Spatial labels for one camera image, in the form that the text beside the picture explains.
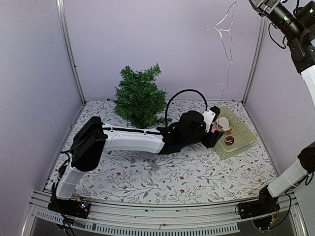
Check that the floral patterned table mat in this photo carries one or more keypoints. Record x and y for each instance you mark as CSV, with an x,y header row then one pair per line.
x,y
195,175

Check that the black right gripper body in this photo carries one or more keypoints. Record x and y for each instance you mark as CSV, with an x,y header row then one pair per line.
x,y
292,29

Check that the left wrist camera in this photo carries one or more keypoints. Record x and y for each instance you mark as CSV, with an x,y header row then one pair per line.
x,y
210,115

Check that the right aluminium frame post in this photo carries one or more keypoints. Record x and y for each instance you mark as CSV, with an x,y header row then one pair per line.
x,y
255,60

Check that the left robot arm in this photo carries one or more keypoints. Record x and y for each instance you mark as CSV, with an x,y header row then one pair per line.
x,y
95,137

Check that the red ball ornament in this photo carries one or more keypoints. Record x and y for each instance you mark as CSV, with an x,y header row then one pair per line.
x,y
229,140

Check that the clear light battery box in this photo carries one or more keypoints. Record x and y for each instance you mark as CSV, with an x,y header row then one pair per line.
x,y
154,165

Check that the cream perforated plastic basket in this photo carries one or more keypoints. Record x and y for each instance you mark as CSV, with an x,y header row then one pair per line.
x,y
243,137

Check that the left aluminium frame post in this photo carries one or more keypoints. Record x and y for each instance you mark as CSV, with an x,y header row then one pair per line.
x,y
68,49

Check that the front aluminium rail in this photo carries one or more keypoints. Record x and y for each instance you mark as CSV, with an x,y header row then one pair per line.
x,y
126,219

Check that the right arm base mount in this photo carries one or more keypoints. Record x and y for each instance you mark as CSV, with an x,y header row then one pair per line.
x,y
264,205

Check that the small green christmas tree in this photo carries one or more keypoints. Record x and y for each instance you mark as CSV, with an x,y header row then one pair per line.
x,y
138,100

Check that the aluminium frame post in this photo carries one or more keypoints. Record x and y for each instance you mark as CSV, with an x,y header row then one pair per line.
x,y
68,49
255,60

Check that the clear string light garland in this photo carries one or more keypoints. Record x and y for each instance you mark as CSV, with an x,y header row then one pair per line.
x,y
223,28

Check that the pink bow ornament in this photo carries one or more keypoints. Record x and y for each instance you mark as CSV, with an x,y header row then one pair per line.
x,y
214,128

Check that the cream balloon ornament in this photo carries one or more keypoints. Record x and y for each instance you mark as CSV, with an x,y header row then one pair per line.
x,y
224,125

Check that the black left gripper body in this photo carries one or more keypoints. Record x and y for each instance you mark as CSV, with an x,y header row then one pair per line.
x,y
194,140

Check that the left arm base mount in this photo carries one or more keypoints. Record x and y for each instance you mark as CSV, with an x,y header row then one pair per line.
x,y
78,208

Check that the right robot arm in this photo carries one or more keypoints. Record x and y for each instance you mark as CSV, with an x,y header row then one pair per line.
x,y
280,104

